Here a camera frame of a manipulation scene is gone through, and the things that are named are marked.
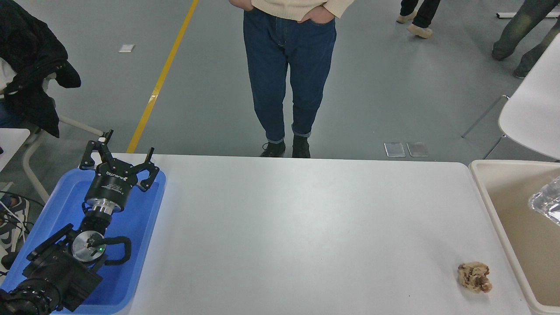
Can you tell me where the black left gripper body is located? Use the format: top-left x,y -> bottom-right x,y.
85,161 -> 141,208

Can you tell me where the crinkled silver foil tray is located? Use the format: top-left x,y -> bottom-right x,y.
528,176 -> 560,226

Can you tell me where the blue plastic tray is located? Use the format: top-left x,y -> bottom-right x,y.
0,168 -> 167,315

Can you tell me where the small white table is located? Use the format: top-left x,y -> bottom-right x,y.
0,128 -> 30,172

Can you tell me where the black jacket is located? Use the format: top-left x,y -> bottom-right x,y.
0,0 -> 82,139

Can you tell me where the seated person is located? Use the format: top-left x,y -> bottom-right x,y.
0,57 -> 20,129

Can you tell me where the standing person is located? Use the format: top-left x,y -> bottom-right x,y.
228,0 -> 355,159

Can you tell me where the crumpled tan paper ball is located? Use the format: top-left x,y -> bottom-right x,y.
458,262 -> 493,294

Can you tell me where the large pale bin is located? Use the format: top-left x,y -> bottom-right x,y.
469,159 -> 560,315

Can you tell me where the white flat bar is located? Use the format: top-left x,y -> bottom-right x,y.
496,11 -> 560,19

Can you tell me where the white shell chair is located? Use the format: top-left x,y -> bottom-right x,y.
461,33 -> 560,161

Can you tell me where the black cable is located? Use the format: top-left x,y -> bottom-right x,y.
0,191 -> 45,209

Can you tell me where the white cable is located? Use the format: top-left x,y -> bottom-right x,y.
0,199 -> 28,242

